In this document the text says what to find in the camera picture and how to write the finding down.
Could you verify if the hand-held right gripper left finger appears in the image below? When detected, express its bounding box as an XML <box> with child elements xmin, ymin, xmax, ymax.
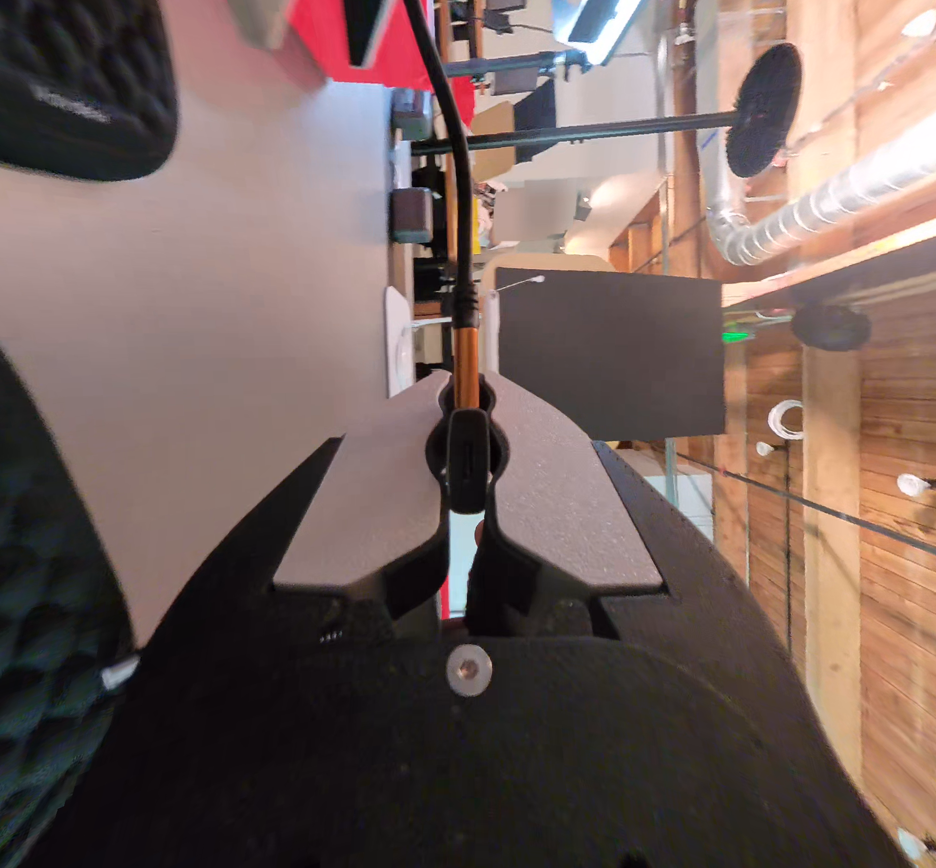
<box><xmin>273</xmin><ymin>371</ymin><xmax>453</xmax><ymax>620</ymax></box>

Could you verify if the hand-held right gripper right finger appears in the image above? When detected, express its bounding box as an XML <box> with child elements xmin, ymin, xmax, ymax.
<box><xmin>465</xmin><ymin>369</ymin><xmax>665</xmax><ymax>636</ymax></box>

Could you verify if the black cable with orange plugs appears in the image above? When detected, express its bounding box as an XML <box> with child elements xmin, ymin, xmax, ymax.
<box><xmin>382</xmin><ymin>0</ymin><xmax>492</xmax><ymax>515</ymax></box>

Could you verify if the large red plastic bin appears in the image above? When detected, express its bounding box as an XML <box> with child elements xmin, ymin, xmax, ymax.
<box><xmin>285</xmin><ymin>0</ymin><xmax>476</xmax><ymax>108</ymax></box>

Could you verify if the white stand with clear arms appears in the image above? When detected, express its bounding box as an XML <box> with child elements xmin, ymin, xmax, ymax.
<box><xmin>385</xmin><ymin>264</ymin><xmax>546</xmax><ymax>398</ymax></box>

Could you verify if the beige board with black panel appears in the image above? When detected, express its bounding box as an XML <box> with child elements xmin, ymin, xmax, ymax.
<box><xmin>483</xmin><ymin>254</ymin><xmax>726</xmax><ymax>439</ymax></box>

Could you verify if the black wrist rest with label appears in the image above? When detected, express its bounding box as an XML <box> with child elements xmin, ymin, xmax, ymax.
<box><xmin>0</xmin><ymin>0</ymin><xmax>180</xmax><ymax>183</ymax></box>

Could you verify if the grey power adapter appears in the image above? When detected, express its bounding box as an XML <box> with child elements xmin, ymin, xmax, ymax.
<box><xmin>390</xmin><ymin>188</ymin><xmax>437</xmax><ymax>242</ymax></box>
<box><xmin>395</xmin><ymin>87</ymin><xmax>434</xmax><ymax>142</ymax></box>

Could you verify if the grey metal pole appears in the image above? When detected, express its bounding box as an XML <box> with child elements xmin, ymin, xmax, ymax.
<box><xmin>445</xmin><ymin>49</ymin><xmax>592</xmax><ymax>79</ymax></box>

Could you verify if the black round ceiling fixture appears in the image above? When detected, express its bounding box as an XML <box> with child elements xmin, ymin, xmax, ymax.
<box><xmin>792</xmin><ymin>303</ymin><xmax>873</xmax><ymax>353</ymax></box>

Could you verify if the black plain wrist rest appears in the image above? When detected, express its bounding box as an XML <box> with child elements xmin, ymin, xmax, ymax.
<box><xmin>0</xmin><ymin>349</ymin><xmax>140</xmax><ymax>868</ymax></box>

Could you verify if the silver ventilation duct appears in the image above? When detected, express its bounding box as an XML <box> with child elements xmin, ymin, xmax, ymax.
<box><xmin>703</xmin><ymin>140</ymin><xmax>936</xmax><ymax>268</ymax></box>

